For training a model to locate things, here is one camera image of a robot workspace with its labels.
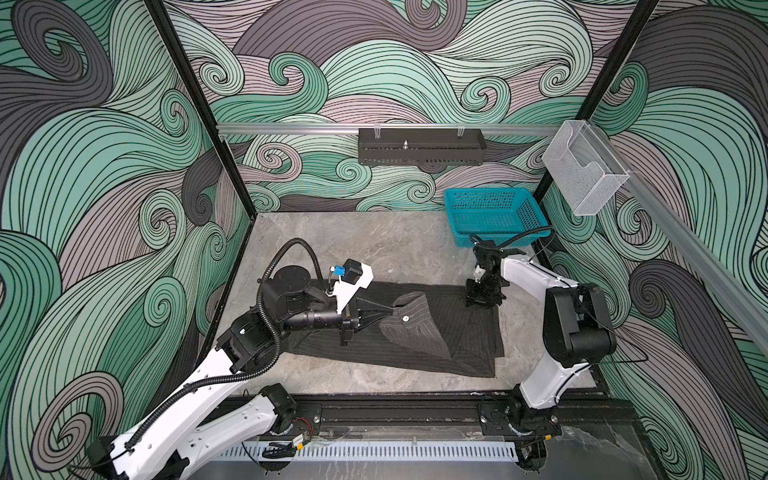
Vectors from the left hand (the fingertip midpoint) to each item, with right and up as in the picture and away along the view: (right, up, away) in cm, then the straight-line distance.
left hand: (390, 310), depth 55 cm
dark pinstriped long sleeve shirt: (+8, -3, +1) cm, 9 cm away
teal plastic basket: (+51, +22, +64) cm, 85 cm away
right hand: (+28, -7, +37) cm, 47 cm away
